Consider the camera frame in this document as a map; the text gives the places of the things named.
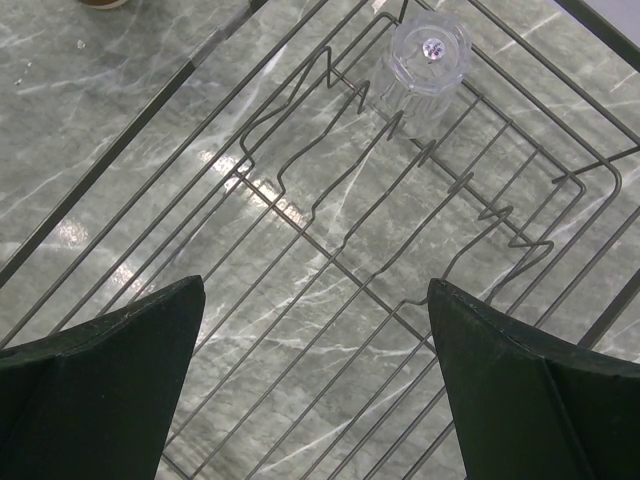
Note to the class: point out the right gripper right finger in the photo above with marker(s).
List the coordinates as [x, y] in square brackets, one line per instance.
[528, 405]

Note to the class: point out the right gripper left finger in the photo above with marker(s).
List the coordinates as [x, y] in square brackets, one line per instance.
[96, 401]

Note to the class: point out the black wire dish rack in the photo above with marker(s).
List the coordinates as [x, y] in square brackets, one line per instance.
[164, 139]

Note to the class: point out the clear drinking glass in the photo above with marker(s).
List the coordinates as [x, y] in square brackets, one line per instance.
[420, 71]

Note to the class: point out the beige brown ceramic cup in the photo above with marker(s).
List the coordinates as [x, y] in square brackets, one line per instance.
[103, 4]

